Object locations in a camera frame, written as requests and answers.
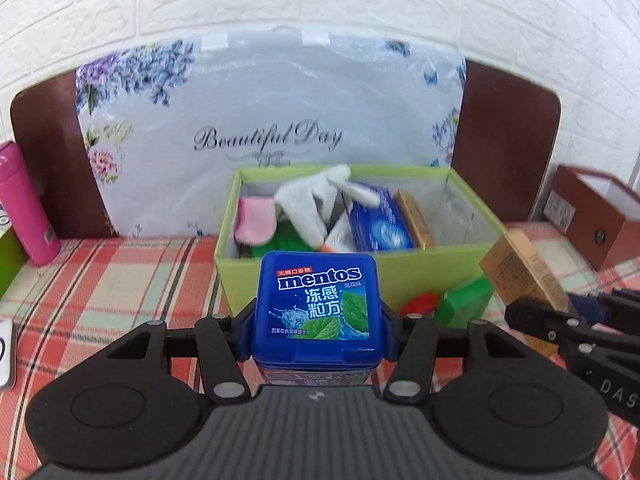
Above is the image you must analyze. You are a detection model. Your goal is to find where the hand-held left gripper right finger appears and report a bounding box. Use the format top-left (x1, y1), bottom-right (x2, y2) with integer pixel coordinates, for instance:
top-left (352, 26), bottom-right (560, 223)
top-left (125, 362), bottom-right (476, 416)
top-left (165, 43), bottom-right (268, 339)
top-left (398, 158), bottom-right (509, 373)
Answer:
top-left (382, 300), bottom-right (540, 405)

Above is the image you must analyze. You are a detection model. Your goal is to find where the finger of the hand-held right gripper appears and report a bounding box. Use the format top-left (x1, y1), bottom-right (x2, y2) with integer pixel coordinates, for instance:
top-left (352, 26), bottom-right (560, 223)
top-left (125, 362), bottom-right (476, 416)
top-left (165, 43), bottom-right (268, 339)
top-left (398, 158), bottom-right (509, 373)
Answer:
top-left (570, 287), bottom-right (640, 336)
top-left (505, 297), bottom-right (593, 356)

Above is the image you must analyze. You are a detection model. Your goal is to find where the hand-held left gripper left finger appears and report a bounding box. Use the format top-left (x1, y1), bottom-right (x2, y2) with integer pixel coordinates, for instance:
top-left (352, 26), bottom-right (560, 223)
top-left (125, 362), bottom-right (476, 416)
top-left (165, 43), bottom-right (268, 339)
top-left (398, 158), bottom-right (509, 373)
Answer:
top-left (95, 300), bottom-right (257, 404)

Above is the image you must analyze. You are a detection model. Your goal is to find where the light green storage box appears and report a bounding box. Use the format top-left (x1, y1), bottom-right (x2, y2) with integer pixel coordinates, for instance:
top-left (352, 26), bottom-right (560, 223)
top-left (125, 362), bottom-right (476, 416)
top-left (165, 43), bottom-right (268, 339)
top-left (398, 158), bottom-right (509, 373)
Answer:
top-left (214, 164), bottom-right (508, 317)

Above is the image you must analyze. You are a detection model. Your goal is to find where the gold box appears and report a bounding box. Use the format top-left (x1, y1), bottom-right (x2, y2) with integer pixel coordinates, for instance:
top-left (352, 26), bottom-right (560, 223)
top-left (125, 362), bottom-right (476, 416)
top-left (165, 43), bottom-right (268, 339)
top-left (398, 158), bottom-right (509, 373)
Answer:
top-left (394, 189), bottom-right (436, 251)
top-left (479, 230), bottom-right (572, 313)

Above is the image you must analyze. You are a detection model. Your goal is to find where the blue mint container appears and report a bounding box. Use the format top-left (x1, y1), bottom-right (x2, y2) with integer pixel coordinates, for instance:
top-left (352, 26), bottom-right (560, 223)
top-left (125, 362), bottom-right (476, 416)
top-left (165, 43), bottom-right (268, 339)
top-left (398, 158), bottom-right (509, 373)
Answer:
top-left (251, 251), bottom-right (388, 386)

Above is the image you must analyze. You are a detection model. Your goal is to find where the pink soft item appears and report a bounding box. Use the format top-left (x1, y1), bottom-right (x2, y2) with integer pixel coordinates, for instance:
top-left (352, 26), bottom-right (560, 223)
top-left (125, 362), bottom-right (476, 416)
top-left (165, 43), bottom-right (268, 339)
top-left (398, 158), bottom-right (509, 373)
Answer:
top-left (235, 196), bottom-right (277, 244)

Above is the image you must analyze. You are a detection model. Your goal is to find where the orange and white box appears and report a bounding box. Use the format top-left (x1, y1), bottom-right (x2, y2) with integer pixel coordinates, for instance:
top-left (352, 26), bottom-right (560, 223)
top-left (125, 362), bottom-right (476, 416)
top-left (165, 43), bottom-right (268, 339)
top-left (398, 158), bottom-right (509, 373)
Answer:
top-left (320, 210), bottom-right (362, 256)

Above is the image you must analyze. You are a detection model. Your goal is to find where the blue box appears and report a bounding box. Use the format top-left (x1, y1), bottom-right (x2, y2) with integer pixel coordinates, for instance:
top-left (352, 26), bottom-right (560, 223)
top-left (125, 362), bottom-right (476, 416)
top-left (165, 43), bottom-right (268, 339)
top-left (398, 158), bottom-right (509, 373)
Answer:
top-left (345, 183), bottom-right (416, 253)

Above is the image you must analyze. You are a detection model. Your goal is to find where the white cloth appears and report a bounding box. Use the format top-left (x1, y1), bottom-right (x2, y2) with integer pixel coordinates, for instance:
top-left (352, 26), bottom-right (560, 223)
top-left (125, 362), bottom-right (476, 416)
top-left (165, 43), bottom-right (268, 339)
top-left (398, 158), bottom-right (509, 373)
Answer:
top-left (274, 164), bottom-right (381, 251)

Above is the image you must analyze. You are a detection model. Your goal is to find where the red tape roll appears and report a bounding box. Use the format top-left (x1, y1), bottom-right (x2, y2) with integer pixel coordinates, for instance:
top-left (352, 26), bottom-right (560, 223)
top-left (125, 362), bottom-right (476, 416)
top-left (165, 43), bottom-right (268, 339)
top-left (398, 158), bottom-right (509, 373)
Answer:
top-left (399, 292), bottom-right (441, 317)

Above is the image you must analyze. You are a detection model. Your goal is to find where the small green box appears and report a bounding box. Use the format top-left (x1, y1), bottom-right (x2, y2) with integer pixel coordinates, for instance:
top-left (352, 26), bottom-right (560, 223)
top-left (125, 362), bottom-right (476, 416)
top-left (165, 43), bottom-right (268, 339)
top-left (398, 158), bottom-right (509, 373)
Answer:
top-left (434, 277), bottom-right (493, 328)

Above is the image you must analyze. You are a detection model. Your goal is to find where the brown cardboard box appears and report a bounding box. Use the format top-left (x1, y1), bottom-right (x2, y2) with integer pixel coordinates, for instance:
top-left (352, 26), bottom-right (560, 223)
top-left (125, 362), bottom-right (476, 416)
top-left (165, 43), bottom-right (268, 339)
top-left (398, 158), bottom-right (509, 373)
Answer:
top-left (542, 165), bottom-right (640, 272)

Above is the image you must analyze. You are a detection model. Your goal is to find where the plaid blanket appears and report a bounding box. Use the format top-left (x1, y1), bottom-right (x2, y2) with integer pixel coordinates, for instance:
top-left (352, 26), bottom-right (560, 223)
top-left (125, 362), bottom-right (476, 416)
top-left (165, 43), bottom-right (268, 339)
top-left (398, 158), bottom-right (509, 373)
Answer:
top-left (0, 220), bottom-right (640, 480)

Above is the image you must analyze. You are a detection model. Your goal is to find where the brown wooden headboard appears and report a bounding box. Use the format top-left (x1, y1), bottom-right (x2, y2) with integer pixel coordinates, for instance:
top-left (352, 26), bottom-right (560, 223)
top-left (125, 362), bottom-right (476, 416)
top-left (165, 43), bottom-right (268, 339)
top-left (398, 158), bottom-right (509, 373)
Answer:
top-left (11, 57), bottom-right (561, 241)

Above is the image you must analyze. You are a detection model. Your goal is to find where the floral plastic bag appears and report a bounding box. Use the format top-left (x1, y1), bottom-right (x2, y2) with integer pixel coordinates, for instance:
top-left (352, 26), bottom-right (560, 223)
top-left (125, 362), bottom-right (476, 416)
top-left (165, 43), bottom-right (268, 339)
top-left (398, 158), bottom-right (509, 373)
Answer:
top-left (75, 32), bottom-right (468, 238)

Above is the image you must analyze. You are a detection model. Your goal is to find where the white remote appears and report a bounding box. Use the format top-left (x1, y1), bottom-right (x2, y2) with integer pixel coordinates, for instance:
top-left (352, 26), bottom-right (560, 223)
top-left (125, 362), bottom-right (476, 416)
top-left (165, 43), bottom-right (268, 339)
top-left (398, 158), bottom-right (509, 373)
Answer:
top-left (0, 320), bottom-right (19, 392)

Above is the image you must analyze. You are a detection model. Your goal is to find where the green tray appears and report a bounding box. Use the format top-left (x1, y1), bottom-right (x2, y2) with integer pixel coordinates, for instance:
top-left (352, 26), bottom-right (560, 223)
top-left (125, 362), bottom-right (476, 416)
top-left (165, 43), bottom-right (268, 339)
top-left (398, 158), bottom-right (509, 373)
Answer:
top-left (0, 225), bottom-right (28, 297)

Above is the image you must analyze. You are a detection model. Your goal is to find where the pink bottle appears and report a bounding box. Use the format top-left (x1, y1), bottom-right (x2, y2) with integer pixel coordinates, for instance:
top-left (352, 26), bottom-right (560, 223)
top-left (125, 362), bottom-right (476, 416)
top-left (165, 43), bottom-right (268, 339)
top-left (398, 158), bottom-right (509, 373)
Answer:
top-left (0, 141), bottom-right (62, 266)

